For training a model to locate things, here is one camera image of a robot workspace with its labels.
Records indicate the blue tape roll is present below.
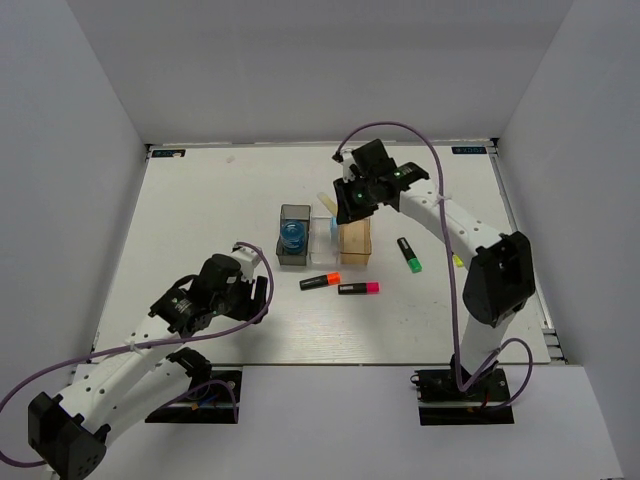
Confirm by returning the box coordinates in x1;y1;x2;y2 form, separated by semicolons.
279;220;307;254

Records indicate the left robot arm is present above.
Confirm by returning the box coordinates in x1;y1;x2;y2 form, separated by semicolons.
28;242;272;479

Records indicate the right table label sticker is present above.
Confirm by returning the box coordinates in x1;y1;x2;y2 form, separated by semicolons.
451;145;487;155

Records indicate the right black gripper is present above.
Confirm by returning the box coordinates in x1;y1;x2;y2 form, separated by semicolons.
333;173;378;225

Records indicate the amber plastic container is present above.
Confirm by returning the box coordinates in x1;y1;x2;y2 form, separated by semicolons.
338;218;372;266

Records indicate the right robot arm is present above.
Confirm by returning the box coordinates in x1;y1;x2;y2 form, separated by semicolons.
333;170;535;399

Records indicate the left table label sticker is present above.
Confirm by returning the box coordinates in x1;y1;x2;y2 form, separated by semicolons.
151;149;186;158

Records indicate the green capped black highlighter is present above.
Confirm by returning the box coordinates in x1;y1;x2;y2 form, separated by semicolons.
396;237;422;273

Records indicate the purple cable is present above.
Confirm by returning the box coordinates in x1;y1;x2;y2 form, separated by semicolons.
335;122;534;411
0;241;275;469

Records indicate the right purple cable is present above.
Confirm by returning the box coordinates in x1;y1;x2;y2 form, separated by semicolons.
335;122;534;411

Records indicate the dark grey plastic container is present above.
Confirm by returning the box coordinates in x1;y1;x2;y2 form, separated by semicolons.
276;204;311;267

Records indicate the clear plastic container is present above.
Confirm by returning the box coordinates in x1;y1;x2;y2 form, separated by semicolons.
309;216;339;267

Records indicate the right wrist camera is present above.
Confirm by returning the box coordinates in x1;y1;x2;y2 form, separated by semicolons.
332;149;359;183

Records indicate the table label sticker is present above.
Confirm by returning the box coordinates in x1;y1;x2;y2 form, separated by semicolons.
151;149;186;158
451;145;487;155

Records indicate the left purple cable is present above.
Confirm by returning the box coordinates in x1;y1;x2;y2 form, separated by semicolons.
0;241;275;469

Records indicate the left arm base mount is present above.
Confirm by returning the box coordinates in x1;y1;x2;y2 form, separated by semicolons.
144;368;243;425

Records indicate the pink capped black highlighter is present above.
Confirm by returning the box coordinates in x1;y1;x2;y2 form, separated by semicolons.
338;282;380;295

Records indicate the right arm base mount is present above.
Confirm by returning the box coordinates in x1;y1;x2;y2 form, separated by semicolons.
410;369;515;427

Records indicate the orange capped black highlighter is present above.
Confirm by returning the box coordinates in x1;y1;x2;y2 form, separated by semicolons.
299;272;341;291

